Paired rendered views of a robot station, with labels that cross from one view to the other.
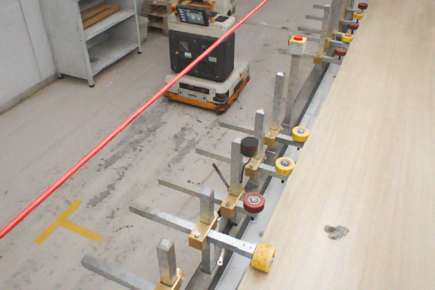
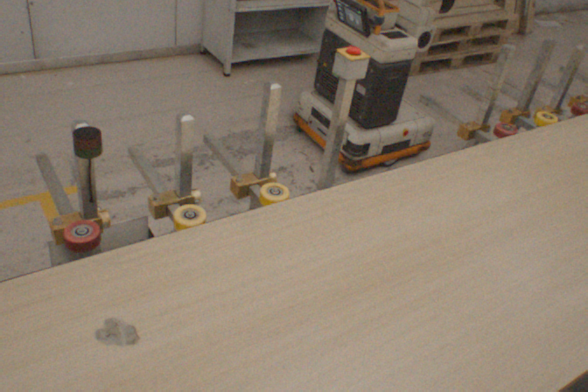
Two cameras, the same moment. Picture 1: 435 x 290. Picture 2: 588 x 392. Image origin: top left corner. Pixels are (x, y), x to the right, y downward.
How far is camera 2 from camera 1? 1.08 m
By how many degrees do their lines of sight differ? 22
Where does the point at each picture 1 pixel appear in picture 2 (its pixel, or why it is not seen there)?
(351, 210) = (185, 321)
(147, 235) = not seen: hidden behind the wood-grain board
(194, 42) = not seen: hidden behind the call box
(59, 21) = not seen: outside the picture
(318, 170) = (221, 248)
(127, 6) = not seen: outside the picture
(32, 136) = (111, 98)
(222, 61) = (371, 96)
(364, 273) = not seen: outside the picture
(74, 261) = (12, 245)
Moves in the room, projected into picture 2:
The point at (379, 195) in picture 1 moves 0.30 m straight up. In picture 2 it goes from (258, 329) to (276, 216)
